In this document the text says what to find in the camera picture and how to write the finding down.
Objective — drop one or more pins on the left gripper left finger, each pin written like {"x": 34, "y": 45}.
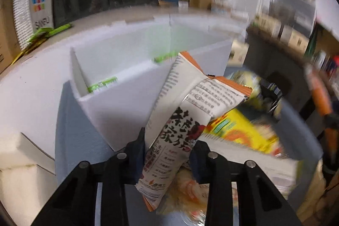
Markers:
{"x": 74, "y": 201}

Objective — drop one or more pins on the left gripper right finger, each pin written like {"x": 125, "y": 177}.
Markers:
{"x": 259, "y": 201}

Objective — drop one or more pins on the round rice cracker pack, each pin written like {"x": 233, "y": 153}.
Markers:
{"x": 186, "y": 197}

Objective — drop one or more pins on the yellow orange snack bag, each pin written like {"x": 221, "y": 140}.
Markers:
{"x": 258, "y": 134}

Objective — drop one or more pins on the yellow green chips bag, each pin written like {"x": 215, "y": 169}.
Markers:
{"x": 251, "y": 80}

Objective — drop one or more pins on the white orange snack packet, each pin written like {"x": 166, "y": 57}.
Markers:
{"x": 189, "y": 100}

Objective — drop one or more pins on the white sofa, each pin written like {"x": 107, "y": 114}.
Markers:
{"x": 28, "y": 178}

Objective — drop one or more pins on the white storage box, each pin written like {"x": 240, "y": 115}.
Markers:
{"x": 116, "y": 75}

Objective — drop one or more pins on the brown cardboard box left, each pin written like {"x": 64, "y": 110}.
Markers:
{"x": 10, "y": 48}

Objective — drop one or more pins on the green snack packets pile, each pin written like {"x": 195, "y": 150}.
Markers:
{"x": 40, "y": 37}

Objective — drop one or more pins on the white SANFU shopping bag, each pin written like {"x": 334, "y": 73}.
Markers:
{"x": 29, "y": 16}

